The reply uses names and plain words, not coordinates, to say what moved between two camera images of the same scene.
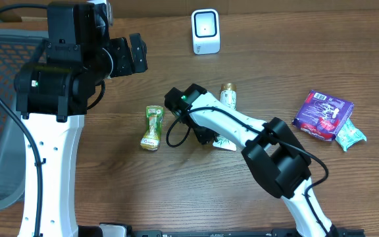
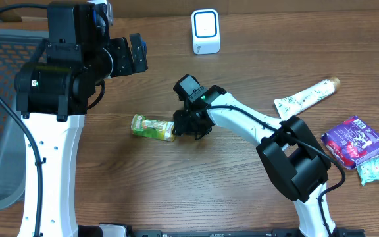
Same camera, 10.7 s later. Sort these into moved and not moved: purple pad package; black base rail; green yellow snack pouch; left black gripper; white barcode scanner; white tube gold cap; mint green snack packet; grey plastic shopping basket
Moved: mint green snack packet; green yellow snack pouch; white tube gold cap; purple pad package
Not moved: grey plastic shopping basket; white barcode scanner; black base rail; left black gripper
